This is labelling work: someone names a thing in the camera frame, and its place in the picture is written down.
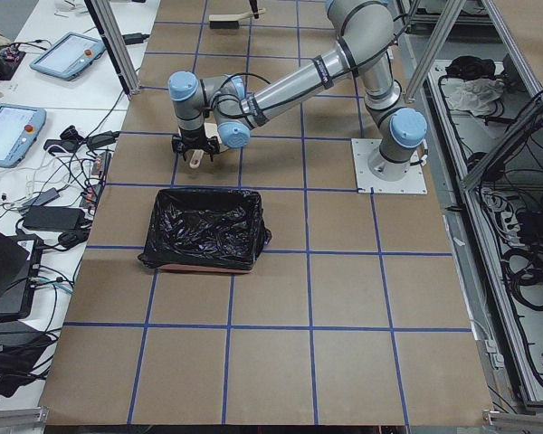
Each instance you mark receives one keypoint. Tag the teach pendant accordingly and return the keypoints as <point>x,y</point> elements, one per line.
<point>19,128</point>
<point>69,56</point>

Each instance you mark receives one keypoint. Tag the near teach pendant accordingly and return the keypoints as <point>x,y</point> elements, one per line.
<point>19,128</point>

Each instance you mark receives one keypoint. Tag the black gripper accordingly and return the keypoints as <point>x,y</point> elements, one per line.
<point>194,137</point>

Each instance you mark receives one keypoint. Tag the black power adapter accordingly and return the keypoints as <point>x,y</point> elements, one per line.
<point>50,218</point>

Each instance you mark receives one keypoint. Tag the far teach pendant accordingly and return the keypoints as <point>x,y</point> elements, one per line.
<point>69,56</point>

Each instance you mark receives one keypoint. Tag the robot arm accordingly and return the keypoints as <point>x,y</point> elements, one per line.
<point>218,111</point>

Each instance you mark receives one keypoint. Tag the beige plastic dustpan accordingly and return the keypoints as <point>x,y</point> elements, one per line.
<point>197,156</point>

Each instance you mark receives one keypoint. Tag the aluminium frame post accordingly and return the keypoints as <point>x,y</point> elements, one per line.
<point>104,19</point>

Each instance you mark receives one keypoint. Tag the white crumpled cloth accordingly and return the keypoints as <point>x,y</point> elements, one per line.
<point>479,97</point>

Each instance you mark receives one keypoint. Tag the beige hand brush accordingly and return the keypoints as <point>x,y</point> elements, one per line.
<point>231,21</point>

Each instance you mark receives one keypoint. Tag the black lined trash bin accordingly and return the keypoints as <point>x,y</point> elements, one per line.
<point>220,230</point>

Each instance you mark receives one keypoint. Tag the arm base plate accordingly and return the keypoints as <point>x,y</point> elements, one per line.
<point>376,175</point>

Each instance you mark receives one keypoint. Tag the black laptop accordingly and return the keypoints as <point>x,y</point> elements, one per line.
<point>20,257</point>

